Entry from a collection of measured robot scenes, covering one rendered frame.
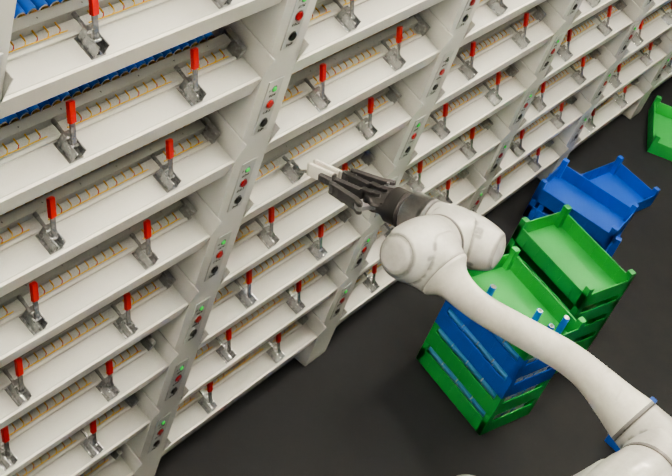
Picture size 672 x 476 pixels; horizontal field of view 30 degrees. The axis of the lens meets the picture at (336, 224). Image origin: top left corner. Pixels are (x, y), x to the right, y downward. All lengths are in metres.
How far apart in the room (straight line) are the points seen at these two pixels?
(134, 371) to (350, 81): 0.75
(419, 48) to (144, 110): 0.92
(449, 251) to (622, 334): 1.92
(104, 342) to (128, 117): 0.59
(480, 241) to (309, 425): 1.17
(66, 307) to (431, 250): 0.64
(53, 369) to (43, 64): 0.79
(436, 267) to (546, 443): 1.49
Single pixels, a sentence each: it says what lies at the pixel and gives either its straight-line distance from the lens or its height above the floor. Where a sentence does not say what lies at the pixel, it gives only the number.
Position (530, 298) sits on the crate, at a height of 0.32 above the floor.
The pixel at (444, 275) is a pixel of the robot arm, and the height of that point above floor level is 1.10.
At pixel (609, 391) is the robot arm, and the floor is 1.02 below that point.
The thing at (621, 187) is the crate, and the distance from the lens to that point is 4.70.
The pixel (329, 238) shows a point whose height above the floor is 0.52.
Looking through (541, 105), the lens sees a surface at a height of 0.54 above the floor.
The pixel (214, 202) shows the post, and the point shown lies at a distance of 2.37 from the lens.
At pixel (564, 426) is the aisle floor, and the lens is 3.71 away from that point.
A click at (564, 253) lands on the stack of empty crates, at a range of 3.72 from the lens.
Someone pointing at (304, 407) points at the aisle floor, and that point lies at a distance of 3.40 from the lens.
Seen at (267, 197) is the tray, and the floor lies 0.90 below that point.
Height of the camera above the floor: 2.51
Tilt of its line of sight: 39 degrees down
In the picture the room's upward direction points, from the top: 22 degrees clockwise
